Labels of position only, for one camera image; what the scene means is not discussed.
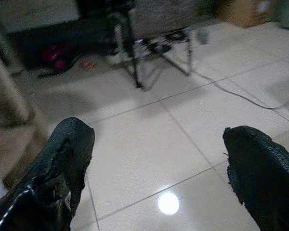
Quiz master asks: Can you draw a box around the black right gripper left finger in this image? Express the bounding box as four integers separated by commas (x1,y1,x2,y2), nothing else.
0,117,95,231

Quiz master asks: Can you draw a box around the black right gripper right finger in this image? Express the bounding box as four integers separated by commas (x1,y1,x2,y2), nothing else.
222,125,289,231

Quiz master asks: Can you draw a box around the beige fabric sofa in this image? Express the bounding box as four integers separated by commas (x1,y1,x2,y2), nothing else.
0,45,50,188

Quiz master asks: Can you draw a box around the orange small packet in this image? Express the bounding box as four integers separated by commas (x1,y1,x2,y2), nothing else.
80,59,97,71

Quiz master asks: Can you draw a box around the pink dumbbell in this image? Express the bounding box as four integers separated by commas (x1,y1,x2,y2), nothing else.
40,47,67,73

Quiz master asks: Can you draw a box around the black metal folding stand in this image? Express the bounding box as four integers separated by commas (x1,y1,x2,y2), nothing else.
105,9,193,91

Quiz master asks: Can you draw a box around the white power strip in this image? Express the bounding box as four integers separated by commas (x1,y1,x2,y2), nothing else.
134,31,188,55

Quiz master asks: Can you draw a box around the brown cardboard box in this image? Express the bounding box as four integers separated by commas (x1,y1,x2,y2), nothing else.
216,0,274,29

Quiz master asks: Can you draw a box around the grey wooden cabinet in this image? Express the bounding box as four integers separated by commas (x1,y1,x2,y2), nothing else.
131,0,222,39

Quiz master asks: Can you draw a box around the grey floor cable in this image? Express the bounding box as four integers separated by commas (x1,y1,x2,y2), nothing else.
191,69,289,110

